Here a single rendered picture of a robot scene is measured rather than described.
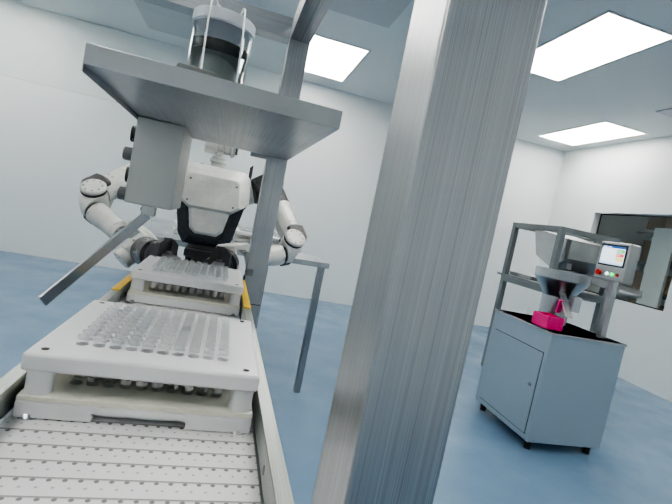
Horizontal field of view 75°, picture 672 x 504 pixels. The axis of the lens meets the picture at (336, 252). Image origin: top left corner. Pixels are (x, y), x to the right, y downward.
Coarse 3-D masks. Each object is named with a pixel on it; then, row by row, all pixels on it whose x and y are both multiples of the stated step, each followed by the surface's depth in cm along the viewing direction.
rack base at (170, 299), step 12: (144, 288) 101; (156, 288) 103; (144, 300) 97; (156, 300) 98; (168, 300) 98; (180, 300) 99; (192, 300) 100; (204, 300) 101; (216, 300) 103; (216, 312) 101; (228, 312) 102
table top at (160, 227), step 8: (152, 224) 309; (160, 224) 321; (168, 224) 334; (152, 232) 259; (160, 232) 268; (168, 232) 277; (176, 240) 249; (232, 240) 310; (296, 256) 289; (304, 256) 299; (312, 256) 311; (304, 264) 279; (312, 264) 281; (320, 264) 283; (328, 264) 285
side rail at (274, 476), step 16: (240, 304) 109; (256, 336) 78; (256, 352) 70; (256, 400) 55; (256, 416) 53; (272, 416) 50; (256, 432) 51; (272, 432) 46; (272, 448) 43; (272, 464) 40; (272, 480) 38; (288, 480) 39; (272, 496) 37; (288, 496) 36
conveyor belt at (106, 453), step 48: (0, 432) 43; (48, 432) 44; (96, 432) 46; (144, 432) 48; (192, 432) 50; (0, 480) 37; (48, 480) 38; (96, 480) 39; (144, 480) 40; (192, 480) 42; (240, 480) 43
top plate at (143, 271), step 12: (144, 264) 104; (132, 276) 96; (144, 276) 97; (156, 276) 97; (168, 276) 98; (180, 276) 99; (192, 276) 102; (240, 276) 115; (204, 288) 100; (216, 288) 101; (228, 288) 101; (240, 288) 102
